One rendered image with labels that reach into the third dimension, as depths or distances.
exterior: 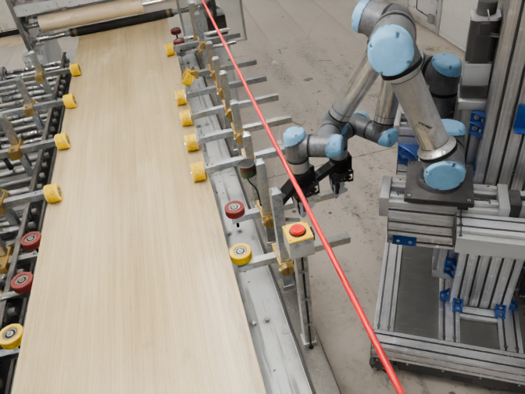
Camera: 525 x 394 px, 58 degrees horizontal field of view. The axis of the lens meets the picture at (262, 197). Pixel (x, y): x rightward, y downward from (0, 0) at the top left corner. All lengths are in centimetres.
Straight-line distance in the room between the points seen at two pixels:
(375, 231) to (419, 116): 171
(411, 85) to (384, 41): 15
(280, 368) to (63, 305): 77
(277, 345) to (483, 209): 86
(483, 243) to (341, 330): 109
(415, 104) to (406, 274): 131
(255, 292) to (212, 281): 34
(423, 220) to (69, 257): 132
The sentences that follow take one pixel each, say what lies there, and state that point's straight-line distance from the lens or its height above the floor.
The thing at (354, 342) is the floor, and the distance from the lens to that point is 253.
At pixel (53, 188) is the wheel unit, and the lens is 222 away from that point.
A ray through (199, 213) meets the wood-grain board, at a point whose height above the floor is 90.
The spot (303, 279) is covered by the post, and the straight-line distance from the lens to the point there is 140.
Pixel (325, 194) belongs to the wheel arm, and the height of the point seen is 86.
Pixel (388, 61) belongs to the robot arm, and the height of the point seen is 157.
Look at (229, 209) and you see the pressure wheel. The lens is 189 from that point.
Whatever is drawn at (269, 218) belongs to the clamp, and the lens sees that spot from 187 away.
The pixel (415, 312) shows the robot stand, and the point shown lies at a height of 21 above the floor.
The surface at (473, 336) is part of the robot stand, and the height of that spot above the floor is 21.
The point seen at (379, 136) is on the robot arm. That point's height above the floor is 114.
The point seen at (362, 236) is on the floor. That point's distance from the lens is 302.
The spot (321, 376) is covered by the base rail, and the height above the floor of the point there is 70.
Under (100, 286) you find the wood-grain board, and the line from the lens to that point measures 178.
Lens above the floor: 211
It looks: 39 degrees down
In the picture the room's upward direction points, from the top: 9 degrees counter-clockwise
